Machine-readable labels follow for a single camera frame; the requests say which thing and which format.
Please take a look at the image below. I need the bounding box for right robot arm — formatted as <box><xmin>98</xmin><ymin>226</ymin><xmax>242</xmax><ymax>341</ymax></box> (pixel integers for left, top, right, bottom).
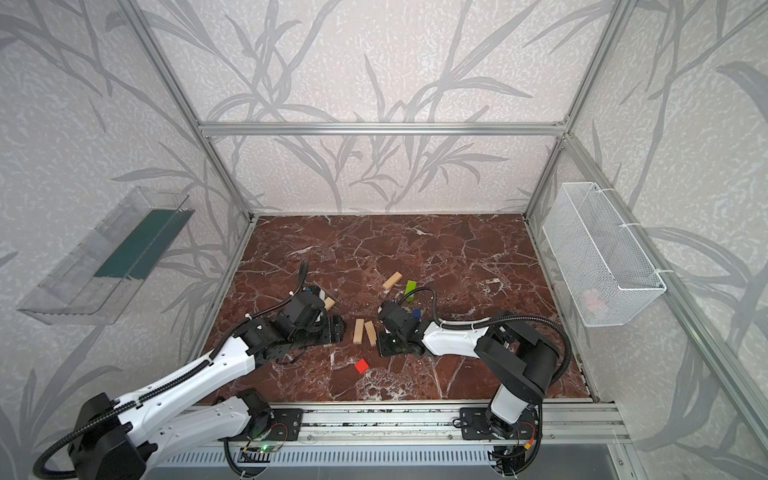
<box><xmin>377</xmin><ymin>301</ymin><xmax>573</xmax><ymax>428</ymax></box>

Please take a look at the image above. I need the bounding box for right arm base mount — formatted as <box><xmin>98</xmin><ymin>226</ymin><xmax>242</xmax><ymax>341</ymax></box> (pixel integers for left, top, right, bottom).
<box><xmin>452</xmin><ymin>407</ymin><xmax>540</xmax><ymax>442</ymax></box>

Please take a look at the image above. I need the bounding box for red block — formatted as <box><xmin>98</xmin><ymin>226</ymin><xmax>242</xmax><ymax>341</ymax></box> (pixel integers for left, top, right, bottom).
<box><xmin>355</xmin><ymin>359</ymin><xmax>370</xmax><ymax>375</ymax></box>

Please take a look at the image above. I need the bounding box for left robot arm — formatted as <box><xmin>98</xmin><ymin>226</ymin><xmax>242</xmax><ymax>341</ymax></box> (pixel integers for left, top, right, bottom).
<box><xmin>67</xmin><ymin>289</ymin><xmax>346</xmax><ymax>479</ymax></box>

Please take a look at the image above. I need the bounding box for plain wood block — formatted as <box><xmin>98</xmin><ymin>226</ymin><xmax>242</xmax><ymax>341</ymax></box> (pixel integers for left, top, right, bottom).
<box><xmin>353</xmin><ymin>318</ymin><xmax>365</xmax><ymax>345</ymax></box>

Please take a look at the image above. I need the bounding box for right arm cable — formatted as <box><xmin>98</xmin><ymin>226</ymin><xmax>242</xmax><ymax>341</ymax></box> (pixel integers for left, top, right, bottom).
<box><xmin>395</xmin><ymin>286</ymin><xmax>572</xmax><ymax>385</ymax></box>

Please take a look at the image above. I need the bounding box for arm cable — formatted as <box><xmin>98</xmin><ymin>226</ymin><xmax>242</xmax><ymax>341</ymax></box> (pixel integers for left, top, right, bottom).
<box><xmin>32</xmin><ymin>259</ymin><xmax>310</xmax><ymax>480</ymax></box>
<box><xmin>395</xmin><ymin>286</ymin><xmax>572</xmax><ymax>385</ymax></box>

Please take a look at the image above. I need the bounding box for clear plastic wall bin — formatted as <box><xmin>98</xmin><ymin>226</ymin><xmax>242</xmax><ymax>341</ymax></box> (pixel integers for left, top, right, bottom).
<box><xmin>17</xmin><ymin>187</ymin><xmax>195</xmax><ymax>326</ymax></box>

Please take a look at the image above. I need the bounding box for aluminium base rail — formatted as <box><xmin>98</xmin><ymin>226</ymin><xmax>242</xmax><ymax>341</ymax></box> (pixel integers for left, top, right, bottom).
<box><xmin>124</xmin><ymin>400</ymin><xmax>632</xmax><ymax>448</ymax></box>

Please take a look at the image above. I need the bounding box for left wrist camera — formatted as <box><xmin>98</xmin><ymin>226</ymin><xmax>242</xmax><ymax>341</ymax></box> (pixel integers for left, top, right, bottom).
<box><xmin>303</xmin><ymin>284</ymin><xmax>328</xmax><ymax>302</ymax></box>

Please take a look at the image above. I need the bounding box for green block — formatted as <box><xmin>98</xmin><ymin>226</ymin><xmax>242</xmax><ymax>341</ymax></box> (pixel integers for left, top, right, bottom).
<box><xmin>403</xmin><ymin>280</ymin><xmax>418</xmax><ymax>302</ymax></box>

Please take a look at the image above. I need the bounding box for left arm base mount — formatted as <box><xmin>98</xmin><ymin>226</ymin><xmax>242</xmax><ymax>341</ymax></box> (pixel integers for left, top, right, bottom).
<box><xmin>235</xmin><ymin>408</ymin><xmax>304</xmax><ymax>442</ymax></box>

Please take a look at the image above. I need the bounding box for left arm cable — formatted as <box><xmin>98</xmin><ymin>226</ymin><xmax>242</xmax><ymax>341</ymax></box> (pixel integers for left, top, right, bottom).
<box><xmin>32</xmin><ymin>259</ymin><xmax>310</xmax><ymax>480</ymax></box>

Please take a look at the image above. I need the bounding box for white wire basket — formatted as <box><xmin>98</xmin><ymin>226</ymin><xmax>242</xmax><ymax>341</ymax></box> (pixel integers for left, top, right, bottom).
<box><xmin>542</xmin><ymin>182</ymin><xmax>666</xmax><ymax>327</ymax></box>

